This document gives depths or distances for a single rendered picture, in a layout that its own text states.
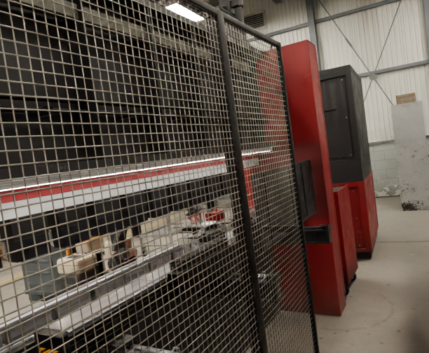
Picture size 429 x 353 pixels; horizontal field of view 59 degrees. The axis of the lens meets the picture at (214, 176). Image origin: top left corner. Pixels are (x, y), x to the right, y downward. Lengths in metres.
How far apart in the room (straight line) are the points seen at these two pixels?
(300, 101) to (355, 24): 6.66
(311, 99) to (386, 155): 6.36
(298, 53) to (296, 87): 0.27
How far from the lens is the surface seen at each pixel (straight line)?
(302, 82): 3.26
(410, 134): 7.64
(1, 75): 1.59
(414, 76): 9.50
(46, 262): 4.95
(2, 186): 1.34
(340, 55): 9.70
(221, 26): 1.49
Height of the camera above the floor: 1.47
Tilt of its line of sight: 3 degrees down
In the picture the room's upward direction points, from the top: 8 degrees counter-clockwise
